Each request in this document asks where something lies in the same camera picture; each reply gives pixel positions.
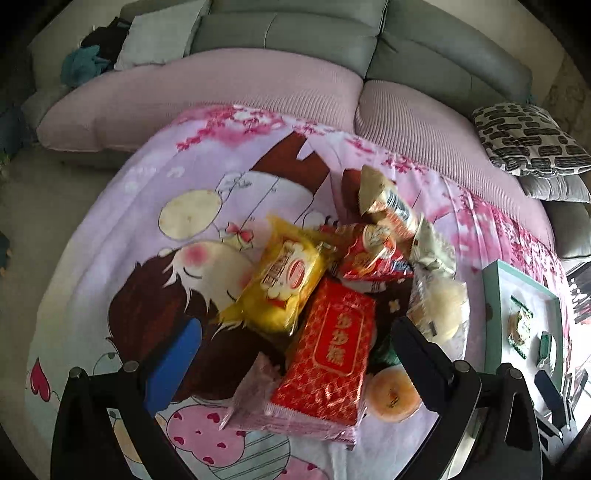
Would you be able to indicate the orange white snack packet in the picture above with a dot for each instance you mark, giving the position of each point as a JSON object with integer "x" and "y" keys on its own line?
{"x": 392, "y": 203}

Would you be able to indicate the grey sofa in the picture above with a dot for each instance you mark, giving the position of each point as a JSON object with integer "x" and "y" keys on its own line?
{"x": 300, "y": 32}

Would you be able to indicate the cream snack packet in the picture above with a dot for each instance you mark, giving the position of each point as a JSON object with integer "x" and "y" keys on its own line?
{"x": 431, "y": 249}

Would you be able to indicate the clear packet with white bun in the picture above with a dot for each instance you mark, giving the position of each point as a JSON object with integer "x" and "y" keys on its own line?
{"x": 438, "y": 304}

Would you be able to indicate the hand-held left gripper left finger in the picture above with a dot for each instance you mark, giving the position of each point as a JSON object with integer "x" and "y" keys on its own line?
{"x": 178, "y": 360}

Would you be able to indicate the large red patterned packet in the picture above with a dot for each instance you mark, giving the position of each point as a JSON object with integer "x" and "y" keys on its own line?
{"x": 332, "y": 346}

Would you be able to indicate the small green candy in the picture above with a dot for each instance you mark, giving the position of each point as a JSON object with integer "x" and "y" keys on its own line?
{"x": 547, "y": 348}

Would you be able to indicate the pink printed blanket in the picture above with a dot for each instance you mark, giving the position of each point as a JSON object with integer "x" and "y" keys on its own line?
{"x": 138, "y": 207}

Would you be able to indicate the dark grey pillow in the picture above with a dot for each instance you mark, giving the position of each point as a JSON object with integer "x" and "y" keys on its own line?
{"x": 558, "y": 189}

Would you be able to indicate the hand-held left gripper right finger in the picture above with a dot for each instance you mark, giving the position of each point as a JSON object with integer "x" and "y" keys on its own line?
{"x": 415, "y": 355}

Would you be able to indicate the small green-edged white packet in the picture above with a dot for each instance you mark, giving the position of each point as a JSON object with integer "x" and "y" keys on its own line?
{"x": 519, "y": 330}

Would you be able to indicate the black white patterned pillow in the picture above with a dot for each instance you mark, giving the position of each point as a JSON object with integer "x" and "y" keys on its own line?
{"x": 526, "y": 138}

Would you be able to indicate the green snack packet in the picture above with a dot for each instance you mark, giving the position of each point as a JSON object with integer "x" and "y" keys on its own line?
{"x": 383, "y": 355}

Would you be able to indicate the red white snack packet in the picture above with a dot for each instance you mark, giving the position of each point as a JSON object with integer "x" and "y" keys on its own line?
{"x": 369, "y": 258}

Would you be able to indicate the clear packet with orange cake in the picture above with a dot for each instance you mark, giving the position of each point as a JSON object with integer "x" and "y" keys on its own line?
{"x": 392, "y": 392}

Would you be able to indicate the yellow snack packet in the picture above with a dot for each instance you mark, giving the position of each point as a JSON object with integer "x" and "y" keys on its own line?
{"x": 281, "y": 277}

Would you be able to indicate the teal cloth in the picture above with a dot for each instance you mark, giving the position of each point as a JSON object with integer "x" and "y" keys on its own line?
{"x": 83, "y": 67}

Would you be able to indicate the teal box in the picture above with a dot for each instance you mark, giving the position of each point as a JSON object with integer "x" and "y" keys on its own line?
{"x": 491, "y": 300}

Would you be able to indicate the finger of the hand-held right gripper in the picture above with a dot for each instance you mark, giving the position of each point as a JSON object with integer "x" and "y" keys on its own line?
{"x": 549, "y": 392}

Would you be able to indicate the light grey pillow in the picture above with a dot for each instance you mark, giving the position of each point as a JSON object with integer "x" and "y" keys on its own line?
{"x": 157, "y": 37}

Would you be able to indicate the pink sofa seat cover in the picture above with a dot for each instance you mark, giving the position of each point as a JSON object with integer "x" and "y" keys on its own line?
{"x": 207, "y": 92}

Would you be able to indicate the dark cloth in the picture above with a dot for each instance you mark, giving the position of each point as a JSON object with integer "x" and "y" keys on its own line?
{"x": 104, "y": 37}

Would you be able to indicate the pink snack packet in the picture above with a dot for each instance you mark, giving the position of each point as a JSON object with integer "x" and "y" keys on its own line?
{"x": 251, "y": 397}

